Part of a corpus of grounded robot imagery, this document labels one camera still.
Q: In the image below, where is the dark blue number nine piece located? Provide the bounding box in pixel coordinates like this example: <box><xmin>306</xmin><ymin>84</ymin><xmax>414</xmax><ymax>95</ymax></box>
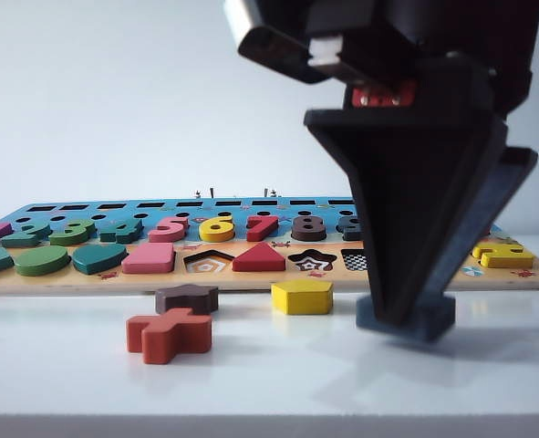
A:
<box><xmin>336</xmin><ymin>216</ymin><xmax>362</xmax><ymax>242</ymax></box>

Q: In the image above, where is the pink rectangle block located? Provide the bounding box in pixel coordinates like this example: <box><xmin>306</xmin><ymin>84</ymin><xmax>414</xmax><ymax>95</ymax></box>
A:
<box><xmin>120</xmin><ymin>242</ymin><xmax>175</xmax><ymax>275</ymax></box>

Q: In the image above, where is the wooden number shape puzzle board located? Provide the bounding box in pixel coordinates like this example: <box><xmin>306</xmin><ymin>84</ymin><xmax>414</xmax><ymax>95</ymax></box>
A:
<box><xmin>0</xmin><ymin>196</ymin><xmax>539</xmax><ymax>294</ymax></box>

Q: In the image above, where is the yellow number six piece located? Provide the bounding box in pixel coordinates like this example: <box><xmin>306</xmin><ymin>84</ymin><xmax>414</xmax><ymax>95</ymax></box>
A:
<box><xmin>198</xmin><ymin>214</ymin><xmax>236</xmax><ymax>244</ymax></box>

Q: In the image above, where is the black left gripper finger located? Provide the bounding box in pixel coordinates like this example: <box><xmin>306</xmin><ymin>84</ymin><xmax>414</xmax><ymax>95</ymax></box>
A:
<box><xmin>304</xmin><ymin>51</ymin><xmax>510</xmax><ymax>328</ymax></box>

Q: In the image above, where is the brown star block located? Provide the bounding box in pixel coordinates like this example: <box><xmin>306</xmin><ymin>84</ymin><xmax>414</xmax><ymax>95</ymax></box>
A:
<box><xmin>153</xmin><ymin>284</ymin><xmax>219</xmax><ymax>316</ymax></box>

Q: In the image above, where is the green oval block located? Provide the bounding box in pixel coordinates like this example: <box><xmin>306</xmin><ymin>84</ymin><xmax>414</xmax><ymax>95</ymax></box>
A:
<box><xmin>13</xmin><ymin>245</ymin><xmax>71</xmax><ymax>277</ymax></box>

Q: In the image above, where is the yellow pentagon block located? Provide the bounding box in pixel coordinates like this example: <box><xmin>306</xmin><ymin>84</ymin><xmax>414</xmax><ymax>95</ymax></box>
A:
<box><xmin>270</xmin><ymin>278</ymin><xmax>334</xmax><ymax>316</ymax></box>

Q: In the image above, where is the brown number eight piece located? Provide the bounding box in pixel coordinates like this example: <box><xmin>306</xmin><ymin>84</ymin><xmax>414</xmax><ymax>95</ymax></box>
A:
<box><xmin>290</xmin><ymin>214</ymin><xmax>328</xmax><ymax>242</ymax></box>

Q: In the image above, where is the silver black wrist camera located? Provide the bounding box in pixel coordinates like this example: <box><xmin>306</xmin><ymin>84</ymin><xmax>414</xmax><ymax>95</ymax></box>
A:
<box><xmin>223</xmin><ymin>0</ymin><xmax>416</xmax><ymax>92</ymax></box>

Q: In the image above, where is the green number two piece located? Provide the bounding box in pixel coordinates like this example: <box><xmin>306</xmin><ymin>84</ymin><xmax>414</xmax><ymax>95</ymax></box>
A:
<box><xmin>0</xmin><ymin>220</ymin><xmax>51</xmax><ymax>249</ymax></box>

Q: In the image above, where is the pink number five piece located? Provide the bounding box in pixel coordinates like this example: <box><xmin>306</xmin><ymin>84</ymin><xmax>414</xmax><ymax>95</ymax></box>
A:
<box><xmin>148</xmin><ymin>214</ymin><xmax>191</xmax><ymax>244</ymax></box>

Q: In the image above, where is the dark blue rectangular block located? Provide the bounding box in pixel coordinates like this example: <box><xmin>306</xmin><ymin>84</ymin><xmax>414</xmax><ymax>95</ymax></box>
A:
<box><xmin>355</xmin><ymin>294</ymin><xmax>457</xmax><ymax>342</ymax></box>

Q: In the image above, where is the teal teardrop block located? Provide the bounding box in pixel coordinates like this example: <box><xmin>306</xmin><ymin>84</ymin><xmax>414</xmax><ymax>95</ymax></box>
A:
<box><xmin>71</xmin><ymin>244</ymin><xmax>129</xmax><ymax>276</ymax></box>

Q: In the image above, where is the teal number four piece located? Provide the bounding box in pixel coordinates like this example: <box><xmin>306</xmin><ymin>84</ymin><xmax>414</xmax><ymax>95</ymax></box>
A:
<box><xmin>98</xmin><ymin>217</ymin><xmax>145</xmax><ymax>245</ymax></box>

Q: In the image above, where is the yellow math sign piece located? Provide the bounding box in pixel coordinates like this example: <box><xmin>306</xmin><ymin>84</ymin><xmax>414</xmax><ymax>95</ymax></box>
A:
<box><xmin>471</xmin><ymin>243</ymin><xmax>537</xmax><ymax>269</ymax></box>

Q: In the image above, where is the green number three piece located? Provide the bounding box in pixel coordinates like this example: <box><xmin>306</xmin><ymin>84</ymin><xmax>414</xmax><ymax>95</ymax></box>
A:
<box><xmin>47</xmin><ymin>218</ymin><xmax>95</xmax><ymax>246</ymax></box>

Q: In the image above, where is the red triangle block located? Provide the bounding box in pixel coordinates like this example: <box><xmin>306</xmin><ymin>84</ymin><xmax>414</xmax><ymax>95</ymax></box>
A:
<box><xmin>231</xmin><ymin>241</ymin><xmax>286</xmax><ymax>273</ymax></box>

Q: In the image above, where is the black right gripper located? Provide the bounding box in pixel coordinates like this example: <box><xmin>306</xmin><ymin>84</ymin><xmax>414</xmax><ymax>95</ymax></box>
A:
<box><xmin>341</xmin><ymin>0</ymin><xmax>537</xmax><ymax>120</ymax></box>

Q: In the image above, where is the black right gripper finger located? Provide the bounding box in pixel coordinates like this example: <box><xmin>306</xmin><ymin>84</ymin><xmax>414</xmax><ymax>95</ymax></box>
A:
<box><xmin>426</xmin><ymin>145</ymin><xmax>539</xmax><ymax>300</ymax></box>

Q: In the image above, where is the red number seven piece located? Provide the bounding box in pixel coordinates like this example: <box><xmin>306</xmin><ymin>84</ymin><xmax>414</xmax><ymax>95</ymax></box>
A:
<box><xmin>245</xmin><ymin>214</ymin><xmax>280</xmax><ymax>243</ymax></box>

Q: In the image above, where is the orange cross block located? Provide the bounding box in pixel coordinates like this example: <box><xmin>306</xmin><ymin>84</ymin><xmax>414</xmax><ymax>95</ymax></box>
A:
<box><xmin>125</xmin><ymin>308</ymin><xmax>213</xmax><ymax>365</ymax></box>

